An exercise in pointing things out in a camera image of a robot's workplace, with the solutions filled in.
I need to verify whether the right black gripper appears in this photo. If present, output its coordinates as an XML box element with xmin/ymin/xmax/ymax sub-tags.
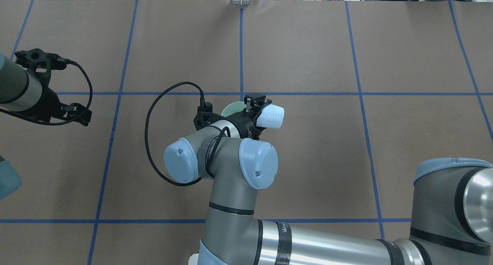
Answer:
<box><xmin>227</xmin><ymin>93</ymin><xmax>272</xmax><ymax>140</ymax></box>

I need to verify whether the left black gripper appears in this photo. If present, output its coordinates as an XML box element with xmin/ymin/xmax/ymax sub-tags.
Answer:
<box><xmin>33</xmin><ymin>87</ymin><xmax>93</xmax><ymax>127</ymax></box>

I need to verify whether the light blue plastic cup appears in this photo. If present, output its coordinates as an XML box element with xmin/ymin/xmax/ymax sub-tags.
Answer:
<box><xmin>256</xmin><ymin>104</ymin><xmax>285</xmax><ymax>129</ymax></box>

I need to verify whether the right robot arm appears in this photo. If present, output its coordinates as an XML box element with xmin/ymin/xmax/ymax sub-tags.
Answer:
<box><xmin>164</xmin><ymin>94</ymin><xmax>492</xmax><ymax>265</ymax></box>

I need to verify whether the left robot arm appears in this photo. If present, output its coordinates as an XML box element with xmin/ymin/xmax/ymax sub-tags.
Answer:
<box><xmin>0</xmin><ymin>49</ymin><xmax>93</xmax><ymax>126</ymax></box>

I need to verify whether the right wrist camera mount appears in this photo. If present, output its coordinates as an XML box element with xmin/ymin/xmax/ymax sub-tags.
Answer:
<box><xmin>193</xmin><ymin>102</ymin><xmax>215</xmax><ymax>131</ymax></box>

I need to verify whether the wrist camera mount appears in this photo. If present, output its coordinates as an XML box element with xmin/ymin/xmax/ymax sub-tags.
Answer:
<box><xmin>193</xmin><ymin>102</ymin><xmax>215</xmax><ymax>131</ymax></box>
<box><xmin>14</xmin><ymin>49</ymin><xmax>72</xmax><ymax>86</ymax></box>

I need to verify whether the black braided camera cable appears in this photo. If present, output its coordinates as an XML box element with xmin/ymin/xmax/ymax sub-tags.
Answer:
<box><xmin>145</xmin><ymin>82</ymin><xmax>231</xmax><ymax>187</ymax></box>

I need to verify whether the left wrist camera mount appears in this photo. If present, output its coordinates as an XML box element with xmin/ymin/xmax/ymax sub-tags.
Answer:
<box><xmin>14</xmin><ymin>49</ymin><xmax>72</xmax><ymax>86</ymax></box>

